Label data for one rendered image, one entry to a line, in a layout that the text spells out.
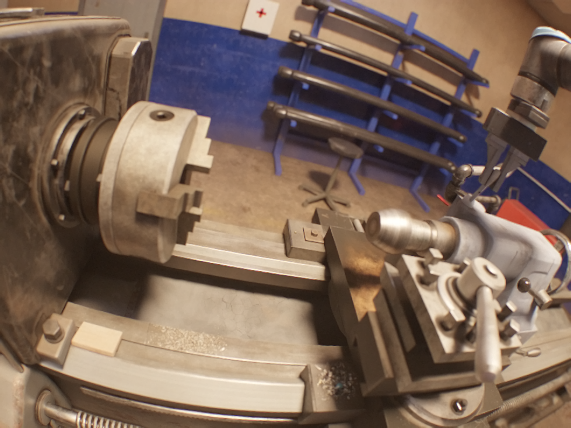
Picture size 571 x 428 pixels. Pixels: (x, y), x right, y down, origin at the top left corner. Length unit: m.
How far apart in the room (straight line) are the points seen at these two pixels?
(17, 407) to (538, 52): 1.12
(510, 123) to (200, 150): 0.58
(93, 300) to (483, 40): 4.52
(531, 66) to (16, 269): 0.90
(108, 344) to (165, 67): 3.28
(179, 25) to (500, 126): 3.28
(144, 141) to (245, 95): 3.13
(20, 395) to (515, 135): 1.02
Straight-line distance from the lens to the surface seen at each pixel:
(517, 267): 0.79
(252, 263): 0.75
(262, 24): 3.30
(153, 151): 0.39
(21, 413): 0.64
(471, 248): 0.66
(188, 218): 0.53
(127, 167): 0.39
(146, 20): 3.62
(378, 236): 0.55
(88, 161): 0.45
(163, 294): 0.80
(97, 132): 0.48
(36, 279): 0.52
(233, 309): 0.79
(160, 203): 0.37
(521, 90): 0.64
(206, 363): 0.58
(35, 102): 0.44
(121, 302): 0.80
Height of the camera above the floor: 1.35
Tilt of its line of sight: 32 degrees down
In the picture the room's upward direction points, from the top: 19 degrees clockwise
